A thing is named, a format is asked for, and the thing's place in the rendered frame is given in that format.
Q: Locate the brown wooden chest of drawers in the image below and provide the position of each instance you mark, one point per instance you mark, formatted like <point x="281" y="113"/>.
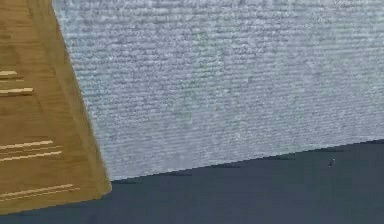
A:
<point x="40" y="120"/>

